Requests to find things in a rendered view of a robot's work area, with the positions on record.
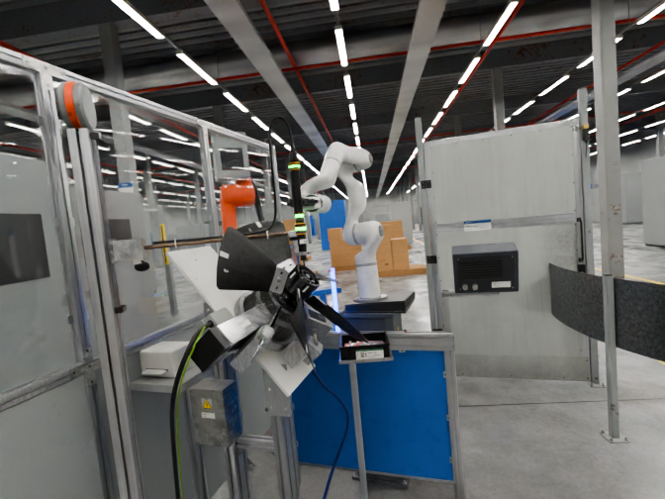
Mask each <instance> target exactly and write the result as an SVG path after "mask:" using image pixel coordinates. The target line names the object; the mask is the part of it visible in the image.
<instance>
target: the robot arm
mask: <svg viewBox="0 0 665 499"><path fill-rule="evenodd" d="M372 162H373V157H372V155H371V153H370V152H369V151H367V150H365V149H361V148H355V147H349V146H346V145H344V144H342V143H339V142H335V143H332V144H331V145H330V146H329V148H328V151H327V153H326V156H325V159H324V162H323V165H322V168H321V171H320V174H319V175H317V176H315V177H313V178H311V179H309V180H308V181H306V182H305V183H304V184H303V185H302V186H301V194H302V198H300V203H301V206H303V212H309V213H326V212H327V211H328V210H329V209H330V208H331V206H332V202H331V199H330V198H329V197H328V196H325V195H317V194H314V193H316V192H318V191H321V190H324V189H329V188H331V187H333V186H334V184H335V181H336V178H337V177H338V178H339V179H340V180H341V181H342V182H343V184H344V185H345V187H346V190H347V197H348V214H347V218H346V221H345V224H344V227H343V231H342V236H343V239H344V241H345V242H346V243H347V244H348V245H350V246H358V245H365V244H366V247H365V249H364V250H363V251H361V252H360V253H358V254H357V255H356V256H355V259H354V261H355V269H356V277H357V284H358V292H359V297H356V298H353V301H354V302H369V301H377V300H382V299H385V298H387V297H388V295H387V294H383V293H381V291H380V283H379V275H378V268H377V260H376V252H377V249H378V247H379V245H380V244H381V242H382V240H383V238H384V229H383V227H382V225H381V224H380V223H379V222H376V221H370V222H363V223H358V219H359V217H360V215H361V214H362V213H363V212H364V210H365V207H366V193H365V188H364V185H363V184H362V183H361V182H359V181H358V180H356V179H355V178H354V177H353V175H352V173H353V172H357V171H361V170H364V169H367V168H369V167H370V166H371V164H372Z"/></svg>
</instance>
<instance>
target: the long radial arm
mask: <svg viewBox="0 0 665 499"><path fill-rule="evenodd" d="M272 317H273V315H272V314H271V313H270V311H268V309H267V308H266V307H265V306H264V305H263V304H260V305H258V306H256V307H254V308H252V309H250V310H248V311H246V312H244V313H242V314H240V315H238V316H236V317H234V318H232V319H230V320H228V321H226V322H223V323H222V324H220V325H218V326H216V328H217V329H218V330H219V331H220V333H221V334H222V335H223V336H224V337H225V339H226V340H227V341H228V342H229V343H230V344H231V346H230V347H229V348H228V349H227V350H226V351H225V352H224V353H223V354H222V355H221V357H220V358H219V359H218V360H217V361H216V362H215V363H214V364H213V365H212V366H214V365H215V364H217V363H218V362H220V361H221V360H223V359H224V358H226V357H227V356H229V355H231V354H232V353H234V352H235V351H237V350H238V349H239V348H241V347H242V345H243V344H244V343H245V342H246V341H247V340H248V339H249V338H250V337H251V336H252V335H253V334H254V333H255V332H256V331H257V330H258V328H259V327H260V326H261V325H262V326H264V325H265V324H267V325H268V323H269V322H270V321H271V319H272ZM212 366H211V367H212ZM211 367H210V368H211Z"/></svg>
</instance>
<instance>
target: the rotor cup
mask: <svg viewBox="0 0 665 499"><path fill-rule="evenodd" d="M294 272H296V273H295V274H294V275H293V276H292V277H291V278H290V276H291V275H292V274H293V273H294ZM306 274H309V276H310V278H308V277H307V276H306ZM307 286H309V288H308V289H307V290H306V291H305V292H303V290H304V289H305V288H306V287H307ZM297 287H298V288H299V290H300V295H302V298H301V300H302V301H303V308H304V300H307V299H308V298H309V297H310V296H311V295H312V294H313V293H314V292H315V291H316V290H317V289H318V288H319V287H320V281H319V279H318V277H317V276H316V274H315V273H314V272H313V271H312V270H311V269H310V268H308V267H307V266H305V265H302V264H297V265H296V266H295V267H294V268H293V269H292V270H291V271H290V272H289V273H288V276H287V279H286V282H285V285H284V288H283V292H282V293H281V294H278V293H275V292H273V294H274V296H275V298H276V299H277V300H278V302H279V303H280V304H281V305H282V306H284V307H285V308H286V309H288V310H290V311H293V312H295V310H296V308H297V305H294V301H297Z"/></svg>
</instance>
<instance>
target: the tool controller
mask: <svg viewBox="0 0 665 499"><path fill-rule="evenodd" d="M452 263H453V277H454V291H455V293H482V292H517V291H519V251H518V249H517V247H516V245H515V243H513V242H511V243H497V244H483V245H468V246H453V247H452Z"/></svg>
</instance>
